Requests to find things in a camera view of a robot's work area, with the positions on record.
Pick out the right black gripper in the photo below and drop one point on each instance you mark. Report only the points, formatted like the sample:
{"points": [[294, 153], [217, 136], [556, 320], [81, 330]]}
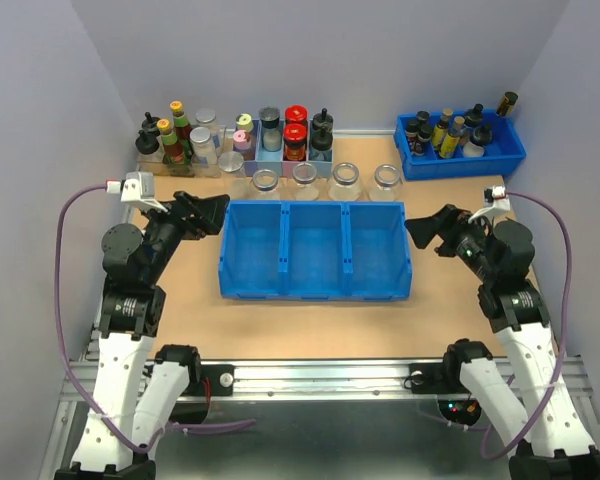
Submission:
{"points": [[423, 229]]}

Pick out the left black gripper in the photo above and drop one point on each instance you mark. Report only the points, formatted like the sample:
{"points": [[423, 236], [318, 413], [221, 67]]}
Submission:
{"points": [[209, 213]]}

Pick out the silver-lid glass jar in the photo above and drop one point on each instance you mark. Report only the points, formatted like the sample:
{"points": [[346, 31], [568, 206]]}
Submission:
{"points": [[231, 165]]}

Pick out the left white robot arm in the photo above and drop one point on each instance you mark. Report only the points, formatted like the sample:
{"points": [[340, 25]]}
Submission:
{"points": [[125, 420]]}

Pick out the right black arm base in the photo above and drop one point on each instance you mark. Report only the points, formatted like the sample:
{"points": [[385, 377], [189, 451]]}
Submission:
{"points": [[426, 378]]}

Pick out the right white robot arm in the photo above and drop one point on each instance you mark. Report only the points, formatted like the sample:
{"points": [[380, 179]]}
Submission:
{"points": [[542, 434]]}

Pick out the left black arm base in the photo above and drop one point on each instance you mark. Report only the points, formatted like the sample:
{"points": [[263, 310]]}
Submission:
{"points": [[218, 376]]}

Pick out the silver-lid jar front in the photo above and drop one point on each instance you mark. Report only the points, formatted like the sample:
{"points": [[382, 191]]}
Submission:
{"points": [[203, 146]]}

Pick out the yellow-cap sauce bottle front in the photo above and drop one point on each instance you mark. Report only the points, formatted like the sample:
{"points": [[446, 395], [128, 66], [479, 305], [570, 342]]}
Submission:
{"points": [[177, 161]]}

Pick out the yellow-cap sauce bottle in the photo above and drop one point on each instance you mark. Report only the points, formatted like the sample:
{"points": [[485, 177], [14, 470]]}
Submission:
{"points": [[177, 161], [182, 125]]}

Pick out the clear plastic organizer tray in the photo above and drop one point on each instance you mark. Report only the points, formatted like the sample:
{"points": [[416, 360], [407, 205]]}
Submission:
{"points": [[163, 154]]}

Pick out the blue three-compartment bin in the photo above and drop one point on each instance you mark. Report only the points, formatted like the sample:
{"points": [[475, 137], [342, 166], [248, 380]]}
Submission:
{"points": [[315, 251]]}

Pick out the pink-cap small bottle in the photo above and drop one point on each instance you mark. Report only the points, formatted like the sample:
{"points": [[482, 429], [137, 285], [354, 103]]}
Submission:
{"points": [[243, 144]]}

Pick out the blue tray at back right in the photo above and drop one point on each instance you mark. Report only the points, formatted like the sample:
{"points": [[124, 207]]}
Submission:
{"points": [[501, 157]]}

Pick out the yellow oil bottle front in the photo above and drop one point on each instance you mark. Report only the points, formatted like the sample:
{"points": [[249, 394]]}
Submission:
{"points": [[452, 138]]}

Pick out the yellow oil bottle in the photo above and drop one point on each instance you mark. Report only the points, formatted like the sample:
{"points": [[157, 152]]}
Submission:
{"points": [[441, 128], [452, 138]]}

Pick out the yellow-cap sauce bottle back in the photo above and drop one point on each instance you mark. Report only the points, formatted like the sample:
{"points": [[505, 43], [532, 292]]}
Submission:
{"points": [[182, 125]]}

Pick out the black-top dispenser bottle front left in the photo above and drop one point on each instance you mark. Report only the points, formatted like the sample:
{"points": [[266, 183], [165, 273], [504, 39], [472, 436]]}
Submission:
{"points": [[148, 147]]}

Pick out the black-top dispenser bottle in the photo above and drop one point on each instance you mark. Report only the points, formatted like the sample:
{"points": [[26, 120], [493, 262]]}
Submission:
{"points": [[148, 147], [149, 124]]}

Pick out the dark spice bottle front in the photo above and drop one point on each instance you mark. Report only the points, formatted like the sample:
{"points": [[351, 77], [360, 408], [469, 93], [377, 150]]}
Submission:
{"points": [[418, 135]]}

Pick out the dark spice bottle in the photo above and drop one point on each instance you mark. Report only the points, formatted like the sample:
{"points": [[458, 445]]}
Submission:
{"points": [[423, 117], [418, 135]]}

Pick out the silver-lid jar back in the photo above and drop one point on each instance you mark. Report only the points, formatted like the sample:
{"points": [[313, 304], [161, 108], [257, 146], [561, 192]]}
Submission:
{"points": [[206, 117]]}

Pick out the yellow oil bottle back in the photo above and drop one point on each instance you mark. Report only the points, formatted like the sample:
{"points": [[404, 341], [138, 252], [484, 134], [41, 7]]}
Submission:
{"points": [[441, 128]]}

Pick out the grey-lid salt shaker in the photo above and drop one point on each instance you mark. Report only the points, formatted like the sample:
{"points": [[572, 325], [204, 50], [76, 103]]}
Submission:
{"points": [[271, 136]]}

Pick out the yellow-cap small bottle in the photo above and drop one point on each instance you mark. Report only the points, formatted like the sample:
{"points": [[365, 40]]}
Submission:
{"points": [[244, 121]]}

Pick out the black-top dispenser bottle back left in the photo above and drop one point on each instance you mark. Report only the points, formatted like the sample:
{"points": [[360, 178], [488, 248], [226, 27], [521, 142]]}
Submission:
{"points": [[149, 124]]}

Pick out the black-top white cruet front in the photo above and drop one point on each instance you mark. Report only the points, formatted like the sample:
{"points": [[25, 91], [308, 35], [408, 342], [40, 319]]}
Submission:
{"points": [[479, 138]]}

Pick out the dark spice bottle back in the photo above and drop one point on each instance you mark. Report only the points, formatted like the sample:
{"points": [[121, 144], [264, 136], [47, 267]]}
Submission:
{"points": [[423, 117]]}

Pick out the pastel four-slot organizer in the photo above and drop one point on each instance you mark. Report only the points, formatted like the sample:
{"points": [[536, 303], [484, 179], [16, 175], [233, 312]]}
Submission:
{"points": [[260, 158]]}

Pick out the red-lid sauce jar front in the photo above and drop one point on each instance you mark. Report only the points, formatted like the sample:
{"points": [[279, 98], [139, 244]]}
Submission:
{"points": [[295, 141]]}

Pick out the red-lid sauce jar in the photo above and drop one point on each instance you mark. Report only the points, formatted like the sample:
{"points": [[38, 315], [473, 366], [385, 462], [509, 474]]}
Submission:
{"points": [[296, 114], [295, 141]]}

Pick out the black-top cruet in tray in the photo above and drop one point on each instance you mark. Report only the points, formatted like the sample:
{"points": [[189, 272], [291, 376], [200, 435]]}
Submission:
{"points": [[474, 116]]}

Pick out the red-lid sauce jar back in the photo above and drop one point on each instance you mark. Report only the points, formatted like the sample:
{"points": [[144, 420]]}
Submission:
{"points": [[296, 114]]}

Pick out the black-top cruet back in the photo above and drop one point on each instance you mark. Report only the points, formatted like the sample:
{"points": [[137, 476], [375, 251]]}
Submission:
{"points": [[323, 120]]}

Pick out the gold black bottle in corner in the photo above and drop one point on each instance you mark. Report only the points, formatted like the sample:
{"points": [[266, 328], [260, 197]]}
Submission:
{"points": [[507, 104]]}

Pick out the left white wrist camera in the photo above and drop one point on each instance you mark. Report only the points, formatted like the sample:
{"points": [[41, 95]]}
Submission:
{"points": [[136, 190]]}

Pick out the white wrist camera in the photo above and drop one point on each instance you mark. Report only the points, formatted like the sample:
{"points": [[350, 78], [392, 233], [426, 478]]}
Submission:
{"points": [[496, 204], [136, 190]]}

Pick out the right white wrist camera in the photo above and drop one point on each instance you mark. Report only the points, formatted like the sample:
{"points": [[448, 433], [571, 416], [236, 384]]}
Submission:
{"points": [[496, 204]]}

